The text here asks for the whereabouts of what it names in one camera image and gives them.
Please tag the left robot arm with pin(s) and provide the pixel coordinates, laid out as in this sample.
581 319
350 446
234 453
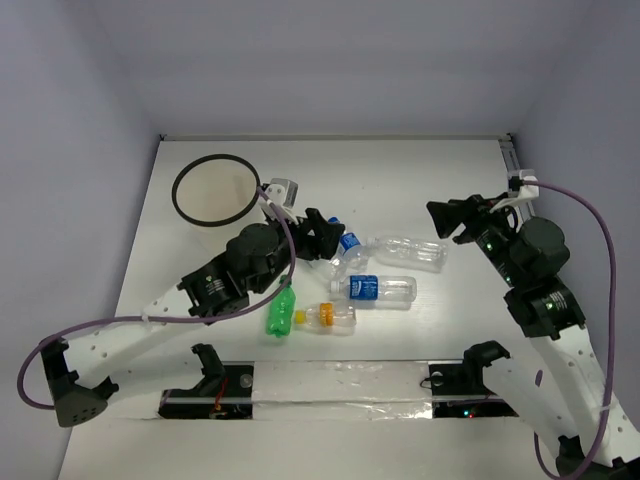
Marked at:
87 368

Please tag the small blue cap bottle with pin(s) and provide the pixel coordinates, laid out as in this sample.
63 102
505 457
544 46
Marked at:
350 257

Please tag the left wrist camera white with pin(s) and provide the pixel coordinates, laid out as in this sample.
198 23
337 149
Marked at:
282 192

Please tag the silver taped front bar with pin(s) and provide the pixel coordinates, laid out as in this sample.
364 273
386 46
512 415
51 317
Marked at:
341 391

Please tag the blue label clear bottle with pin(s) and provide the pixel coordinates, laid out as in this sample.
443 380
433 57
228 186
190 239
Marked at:
376 292

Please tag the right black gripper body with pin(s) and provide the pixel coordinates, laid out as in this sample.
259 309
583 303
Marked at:
484 219

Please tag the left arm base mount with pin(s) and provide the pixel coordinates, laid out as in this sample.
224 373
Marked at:
224 391

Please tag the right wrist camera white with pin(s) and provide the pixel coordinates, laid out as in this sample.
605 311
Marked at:
522 188

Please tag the large clear plastic bottle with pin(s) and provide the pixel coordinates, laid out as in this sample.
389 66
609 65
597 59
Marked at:
408 253

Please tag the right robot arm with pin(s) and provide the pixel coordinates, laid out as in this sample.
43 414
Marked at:
570 404

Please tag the green plastic bottle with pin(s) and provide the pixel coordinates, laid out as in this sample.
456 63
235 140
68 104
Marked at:
281 310

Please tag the yellow cap orange label bottle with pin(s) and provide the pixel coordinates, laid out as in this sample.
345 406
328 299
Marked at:
330 318

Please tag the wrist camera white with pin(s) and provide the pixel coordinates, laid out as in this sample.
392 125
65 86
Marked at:
522 188
282 192

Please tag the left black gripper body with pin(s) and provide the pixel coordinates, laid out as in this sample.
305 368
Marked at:
305 236

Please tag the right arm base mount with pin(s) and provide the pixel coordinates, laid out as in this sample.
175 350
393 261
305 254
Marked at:
457 388

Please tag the white bin with black rim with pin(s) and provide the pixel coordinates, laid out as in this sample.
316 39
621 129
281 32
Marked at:
217 196

